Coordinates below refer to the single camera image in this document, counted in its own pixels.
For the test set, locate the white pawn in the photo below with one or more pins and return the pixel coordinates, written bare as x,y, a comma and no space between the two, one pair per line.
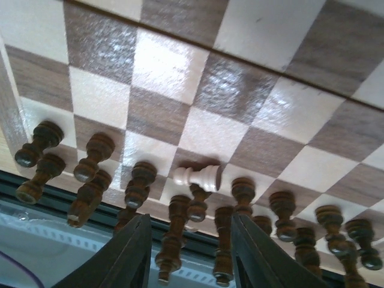
208,178

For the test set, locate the dark pieces front row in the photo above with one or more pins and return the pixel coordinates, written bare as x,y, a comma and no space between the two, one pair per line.
183,209

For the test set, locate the dark pieces row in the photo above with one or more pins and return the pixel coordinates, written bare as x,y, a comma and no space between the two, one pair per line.
183,209
48,137

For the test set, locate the wooden chess board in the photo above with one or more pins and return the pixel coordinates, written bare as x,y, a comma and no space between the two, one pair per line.
286,93

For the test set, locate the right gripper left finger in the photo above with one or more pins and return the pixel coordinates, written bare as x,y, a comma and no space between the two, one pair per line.
123,262

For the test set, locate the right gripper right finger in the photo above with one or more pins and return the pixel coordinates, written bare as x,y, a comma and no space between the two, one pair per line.
259,262

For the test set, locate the grey slotted cable duct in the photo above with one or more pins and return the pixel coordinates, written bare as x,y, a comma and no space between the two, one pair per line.
48,251

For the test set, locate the dark pieces back row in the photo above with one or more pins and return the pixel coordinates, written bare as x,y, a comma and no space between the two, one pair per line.
48,137

